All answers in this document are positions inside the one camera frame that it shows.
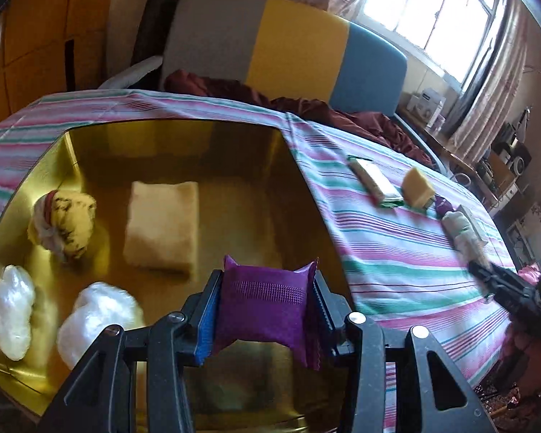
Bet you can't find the wooden side shelf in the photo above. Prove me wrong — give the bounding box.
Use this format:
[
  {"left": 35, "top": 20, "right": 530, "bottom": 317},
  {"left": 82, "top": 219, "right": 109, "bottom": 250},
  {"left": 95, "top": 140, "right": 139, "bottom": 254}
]
[{"left": 478, "top": 149, "right": 521, "bottom": 199}]

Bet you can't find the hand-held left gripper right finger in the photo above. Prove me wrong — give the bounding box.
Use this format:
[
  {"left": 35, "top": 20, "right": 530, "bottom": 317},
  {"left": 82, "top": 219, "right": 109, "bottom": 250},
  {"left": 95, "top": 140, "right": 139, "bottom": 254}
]
[{"left": 313, "top": 271, "right": 497, "bottom": 433}]

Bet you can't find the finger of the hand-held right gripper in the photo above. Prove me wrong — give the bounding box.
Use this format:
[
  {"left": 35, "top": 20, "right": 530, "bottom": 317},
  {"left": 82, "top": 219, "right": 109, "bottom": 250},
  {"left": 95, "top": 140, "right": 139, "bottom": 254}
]
[
  {"left": 482, "top": 285, "right": 524, "bottom": 317},
  {"left": 467, "top": 259, "right": 524, "bottom": 294}
]

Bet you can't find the dark red blanket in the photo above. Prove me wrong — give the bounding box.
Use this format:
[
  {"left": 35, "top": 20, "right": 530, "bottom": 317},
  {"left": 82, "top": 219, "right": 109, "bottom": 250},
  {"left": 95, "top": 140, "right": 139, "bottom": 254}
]
[{"left": 164, "top": 70, "right": 434, "bottom": 165}]

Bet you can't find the white plastic bag ball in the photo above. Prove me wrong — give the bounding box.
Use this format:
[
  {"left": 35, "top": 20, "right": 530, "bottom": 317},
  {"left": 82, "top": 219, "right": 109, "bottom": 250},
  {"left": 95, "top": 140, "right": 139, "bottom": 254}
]
[
  {"left": 56, "top": 282, "right": 145, "bottom": 368},
  {"left": 0, "top": 265, "right": 37, "bottom": 362}
]

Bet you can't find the white printed carton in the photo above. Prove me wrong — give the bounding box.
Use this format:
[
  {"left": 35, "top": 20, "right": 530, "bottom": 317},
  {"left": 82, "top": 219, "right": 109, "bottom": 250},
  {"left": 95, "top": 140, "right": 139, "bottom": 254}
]
[{"left": 408, "top": 90, "right": 447, "bottom": 122}]

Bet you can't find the white padded armrest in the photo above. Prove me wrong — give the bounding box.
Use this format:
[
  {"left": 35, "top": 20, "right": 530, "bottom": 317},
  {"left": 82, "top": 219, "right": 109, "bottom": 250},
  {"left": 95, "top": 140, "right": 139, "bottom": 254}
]
[{"left": 98, "top": 55, "right": 163, "bottom": 89}]

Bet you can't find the person's pink garment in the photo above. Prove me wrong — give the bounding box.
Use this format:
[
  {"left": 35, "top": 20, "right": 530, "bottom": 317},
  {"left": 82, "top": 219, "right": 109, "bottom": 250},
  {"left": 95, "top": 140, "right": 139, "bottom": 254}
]
[{"left": 516, "top": 264, "right": 541, "bottom": 287}]

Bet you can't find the beige cloth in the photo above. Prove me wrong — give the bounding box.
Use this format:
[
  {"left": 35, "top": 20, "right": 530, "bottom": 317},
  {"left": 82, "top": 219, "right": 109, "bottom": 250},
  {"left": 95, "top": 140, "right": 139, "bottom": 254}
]
[{"left": 123, "top": 180, "right": 200, "bottom": 276}]

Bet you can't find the wooden wardrobe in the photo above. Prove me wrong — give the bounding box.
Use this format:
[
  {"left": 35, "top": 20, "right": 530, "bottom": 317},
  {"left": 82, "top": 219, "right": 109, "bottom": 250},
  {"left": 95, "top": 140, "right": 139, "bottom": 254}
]
[{"left": 0, "top": 0, "right": 120, "bottom": 134}]

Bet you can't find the yellow sponge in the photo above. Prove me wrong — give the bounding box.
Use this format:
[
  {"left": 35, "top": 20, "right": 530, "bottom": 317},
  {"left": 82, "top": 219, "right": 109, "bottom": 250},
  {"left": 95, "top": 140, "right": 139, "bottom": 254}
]
[{"left": 401, "top": 167, "right": 436, "bottom": 208}]

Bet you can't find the yellow white sock ball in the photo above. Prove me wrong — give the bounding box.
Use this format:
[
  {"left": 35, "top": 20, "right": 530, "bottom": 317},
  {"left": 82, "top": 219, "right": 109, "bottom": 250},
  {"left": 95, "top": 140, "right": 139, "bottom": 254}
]
[{"left": 27, "top": 191, "right": 97, "bottom": 260}]

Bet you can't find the grey yellow blue headboard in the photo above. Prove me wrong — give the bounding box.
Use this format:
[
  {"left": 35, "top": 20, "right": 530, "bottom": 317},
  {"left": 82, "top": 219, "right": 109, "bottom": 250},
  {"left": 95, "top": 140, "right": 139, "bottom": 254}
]
[{"left": 160, "top": 0, "right": 409, "bottom": 115}]

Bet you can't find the purple sachet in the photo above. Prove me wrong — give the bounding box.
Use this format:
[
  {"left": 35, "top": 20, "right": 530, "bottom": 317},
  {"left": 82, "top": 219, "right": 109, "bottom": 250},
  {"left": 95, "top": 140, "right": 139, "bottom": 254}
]
[
  {"left": 433, "top": 195, "right": 456, "bottom": 217},
  {"left": 214, "top": 255, "right": 321, "bottom": 371}
]

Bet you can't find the striped tablecloth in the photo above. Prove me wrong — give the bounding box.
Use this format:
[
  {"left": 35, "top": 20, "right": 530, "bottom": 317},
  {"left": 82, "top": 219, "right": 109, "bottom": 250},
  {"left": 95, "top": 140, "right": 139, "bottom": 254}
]
[{"left": 0, "top": 89, "right": 519, "bottom": 431}]

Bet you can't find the person's right forearm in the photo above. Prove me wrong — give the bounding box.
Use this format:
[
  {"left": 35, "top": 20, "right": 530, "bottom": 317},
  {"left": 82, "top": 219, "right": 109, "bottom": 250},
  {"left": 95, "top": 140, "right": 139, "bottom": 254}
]
[{"left": 496, "top": 329, "right": 541, "bottom": 393}]

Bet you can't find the white carton box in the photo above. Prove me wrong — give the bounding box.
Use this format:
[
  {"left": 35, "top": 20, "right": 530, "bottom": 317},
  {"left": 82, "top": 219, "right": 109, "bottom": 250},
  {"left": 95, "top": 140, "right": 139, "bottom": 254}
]
[{"left": 460, "top": 205, "right": 488, "bottom": 244}]

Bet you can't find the gold tin box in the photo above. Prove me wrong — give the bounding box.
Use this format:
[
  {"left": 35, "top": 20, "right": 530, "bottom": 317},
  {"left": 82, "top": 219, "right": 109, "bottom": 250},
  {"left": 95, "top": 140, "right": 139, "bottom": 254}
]
[{"left": 0, "top": 119, "right": 357, "bottom": 433}]

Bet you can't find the window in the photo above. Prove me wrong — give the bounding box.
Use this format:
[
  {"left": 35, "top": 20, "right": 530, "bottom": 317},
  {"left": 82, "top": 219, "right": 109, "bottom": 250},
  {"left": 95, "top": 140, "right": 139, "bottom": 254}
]
[{"left": 358, "top": 0, "right": 508, "bottom": 88}]

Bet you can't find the black rolled mat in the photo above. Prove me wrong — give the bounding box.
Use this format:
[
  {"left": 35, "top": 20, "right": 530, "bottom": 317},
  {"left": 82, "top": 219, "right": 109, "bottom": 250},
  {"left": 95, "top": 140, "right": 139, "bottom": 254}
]
[{"left": 131, "top": 0, "right": 190, "bottom": 66}]

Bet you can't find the pink floral curtain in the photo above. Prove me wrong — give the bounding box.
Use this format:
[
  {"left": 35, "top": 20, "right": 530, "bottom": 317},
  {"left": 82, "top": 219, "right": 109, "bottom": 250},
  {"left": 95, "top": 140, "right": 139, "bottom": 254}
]
[{"left": 446, "top": 0, "right": 530, "bottom": 154}]

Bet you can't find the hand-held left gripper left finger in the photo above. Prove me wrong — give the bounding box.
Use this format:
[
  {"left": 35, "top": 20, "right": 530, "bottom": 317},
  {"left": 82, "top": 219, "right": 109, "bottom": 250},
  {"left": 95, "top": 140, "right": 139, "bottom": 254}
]
[{"left": 38, "top": 269, "right": 224, "bottom": 433}]

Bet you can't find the white towel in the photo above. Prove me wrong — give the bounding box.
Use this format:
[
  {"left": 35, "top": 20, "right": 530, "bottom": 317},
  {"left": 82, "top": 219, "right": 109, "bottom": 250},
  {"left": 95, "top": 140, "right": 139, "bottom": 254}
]
[{"left": 442, "top": 211, "right": 488, "bottom": 267}]

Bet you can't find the green-edged snack bar packet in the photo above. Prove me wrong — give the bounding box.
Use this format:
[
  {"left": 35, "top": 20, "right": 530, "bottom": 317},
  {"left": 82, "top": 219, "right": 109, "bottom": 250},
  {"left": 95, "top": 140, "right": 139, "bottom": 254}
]
[{"left": 348, "top": 157, "right": 404, "bottom": 209}]

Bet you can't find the black mini stereo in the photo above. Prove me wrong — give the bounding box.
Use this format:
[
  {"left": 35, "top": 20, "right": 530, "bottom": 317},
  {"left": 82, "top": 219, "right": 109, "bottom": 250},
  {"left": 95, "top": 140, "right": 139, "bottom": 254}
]
[{"left": 509, "top": 142, "right": 533, "bottom": 174}]

